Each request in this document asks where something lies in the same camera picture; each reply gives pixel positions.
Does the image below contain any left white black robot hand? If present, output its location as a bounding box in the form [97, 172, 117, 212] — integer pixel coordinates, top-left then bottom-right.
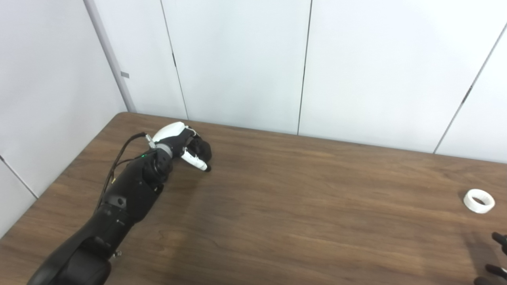
[152, 122, 212, 173]

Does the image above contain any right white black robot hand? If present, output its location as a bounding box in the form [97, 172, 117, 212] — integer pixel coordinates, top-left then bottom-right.
[473, 232, 507, 285]

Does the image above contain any round black plastic part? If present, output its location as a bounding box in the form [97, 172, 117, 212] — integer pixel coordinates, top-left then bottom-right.
[186, 137, 212, 167]

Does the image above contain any white toothed plastic ring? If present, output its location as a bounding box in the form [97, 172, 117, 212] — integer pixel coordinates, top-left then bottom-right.
[463, 189, 496, 214]

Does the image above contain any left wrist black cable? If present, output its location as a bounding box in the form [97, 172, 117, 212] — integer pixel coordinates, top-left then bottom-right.
[95, 133, 155, 214]

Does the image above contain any grey wall corner post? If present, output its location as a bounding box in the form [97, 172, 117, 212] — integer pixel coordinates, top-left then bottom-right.
[83, 0, 137, 113]

